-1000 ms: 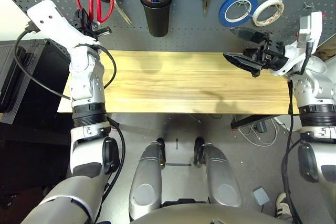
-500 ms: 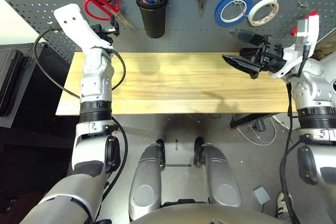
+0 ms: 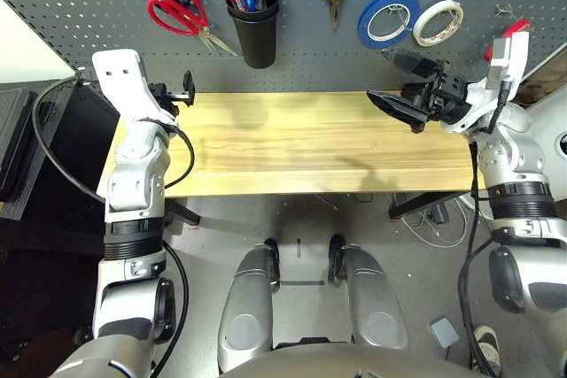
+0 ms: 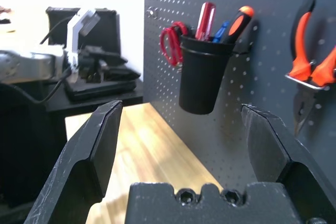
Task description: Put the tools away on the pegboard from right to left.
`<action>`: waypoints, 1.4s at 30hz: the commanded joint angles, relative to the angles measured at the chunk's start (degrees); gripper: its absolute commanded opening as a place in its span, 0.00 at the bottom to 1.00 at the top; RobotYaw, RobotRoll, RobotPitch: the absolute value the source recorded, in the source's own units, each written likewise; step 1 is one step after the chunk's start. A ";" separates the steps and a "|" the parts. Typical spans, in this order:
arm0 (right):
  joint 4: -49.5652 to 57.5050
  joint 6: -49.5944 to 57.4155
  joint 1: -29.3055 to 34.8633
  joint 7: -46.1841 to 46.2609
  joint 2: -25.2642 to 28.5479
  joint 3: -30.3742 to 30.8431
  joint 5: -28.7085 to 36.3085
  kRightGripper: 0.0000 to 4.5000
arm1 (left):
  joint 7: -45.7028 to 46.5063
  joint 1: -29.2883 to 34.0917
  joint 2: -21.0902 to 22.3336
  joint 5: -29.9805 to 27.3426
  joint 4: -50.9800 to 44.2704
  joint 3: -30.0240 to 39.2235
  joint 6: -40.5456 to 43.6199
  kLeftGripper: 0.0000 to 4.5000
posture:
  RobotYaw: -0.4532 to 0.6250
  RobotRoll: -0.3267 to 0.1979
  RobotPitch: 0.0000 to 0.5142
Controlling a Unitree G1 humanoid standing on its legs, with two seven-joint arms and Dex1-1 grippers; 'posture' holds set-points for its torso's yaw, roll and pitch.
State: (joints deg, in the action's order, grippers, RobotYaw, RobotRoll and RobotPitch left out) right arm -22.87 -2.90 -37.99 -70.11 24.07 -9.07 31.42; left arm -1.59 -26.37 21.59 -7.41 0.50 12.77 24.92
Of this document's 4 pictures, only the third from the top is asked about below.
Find white black sneaker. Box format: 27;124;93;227
472;325;502;374

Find silver robot right leg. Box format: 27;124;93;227
327;235;408;351

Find silver wire tape hook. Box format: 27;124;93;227
387;4;411;27

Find white tape roll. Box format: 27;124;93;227
412;0;465;48

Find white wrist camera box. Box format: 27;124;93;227
91;49;178;127
486;31;532;107

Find white floor cables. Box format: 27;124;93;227
392;194;478;249

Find black metal table leg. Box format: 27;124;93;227
166;198;203;227
388;191;466;220

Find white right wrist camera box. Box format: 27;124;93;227
486;31;532;107

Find grey robot torso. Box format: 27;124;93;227
216;342;475;378

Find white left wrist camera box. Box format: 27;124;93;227
91;49;178;127

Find silver robot leg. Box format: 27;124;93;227
327;235;408;351
217;238;281;373

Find large black flight case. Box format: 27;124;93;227
0;81;120;220

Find red handled scissors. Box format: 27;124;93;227
146;0;240;57

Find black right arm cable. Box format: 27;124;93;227
457;79;517;378

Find grey foot pedal box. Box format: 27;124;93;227
429;317;461;347

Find dark grey metal pegboard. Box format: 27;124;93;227
0;0;567;94

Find black ribbed plastic case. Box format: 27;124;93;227
0;88;39;202

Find black plastic cup holder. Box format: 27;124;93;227
224;0;281;70

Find red tape roll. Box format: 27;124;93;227
484;19;532;63

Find silver robot left leg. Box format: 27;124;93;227
217;238;281;373

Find dark power adapter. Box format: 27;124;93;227
431;203;451;225

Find blue tape roll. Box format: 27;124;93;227
356;0;421;50

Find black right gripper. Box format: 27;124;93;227
366;47;474;134

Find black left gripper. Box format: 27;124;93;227
148;69;197;117

